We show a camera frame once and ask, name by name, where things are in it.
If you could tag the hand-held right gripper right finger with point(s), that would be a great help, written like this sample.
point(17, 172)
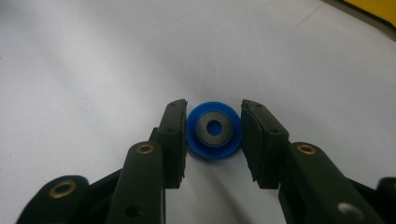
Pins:
point(264, 149)

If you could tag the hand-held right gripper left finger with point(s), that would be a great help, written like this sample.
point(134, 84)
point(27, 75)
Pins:
point(172, 149)

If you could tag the yellow black drawer organizer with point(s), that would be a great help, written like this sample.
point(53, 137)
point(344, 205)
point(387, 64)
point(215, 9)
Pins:
point(379, 9)

